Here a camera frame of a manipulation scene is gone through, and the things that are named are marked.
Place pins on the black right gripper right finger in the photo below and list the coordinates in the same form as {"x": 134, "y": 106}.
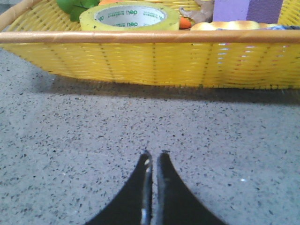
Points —
{"x": 177, "y": 205}

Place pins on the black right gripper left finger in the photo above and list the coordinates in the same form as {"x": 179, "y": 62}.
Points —
{"x": 133, "y": 204}

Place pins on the yellow tape roll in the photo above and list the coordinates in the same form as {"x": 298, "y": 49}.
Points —
{"x": 129, "y": 16}

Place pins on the yellow woven basket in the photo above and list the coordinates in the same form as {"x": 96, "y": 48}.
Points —
{"x": 41, "y": 33}

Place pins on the orange toy carrot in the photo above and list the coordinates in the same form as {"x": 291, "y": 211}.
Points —
{"x": 75, "y": 7}

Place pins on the golden bread toy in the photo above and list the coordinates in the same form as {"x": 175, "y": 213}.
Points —
{"x": 231, "y": 25}

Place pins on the brown ginger root toy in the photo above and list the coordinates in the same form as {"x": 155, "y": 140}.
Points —
{"x": 203, "y": 15}

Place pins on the dark blue wrapped item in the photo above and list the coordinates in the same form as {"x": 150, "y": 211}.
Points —
{"x": 283, "y": 27}

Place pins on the purple box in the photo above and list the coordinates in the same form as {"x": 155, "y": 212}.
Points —
{"x": 261, "y": 11}

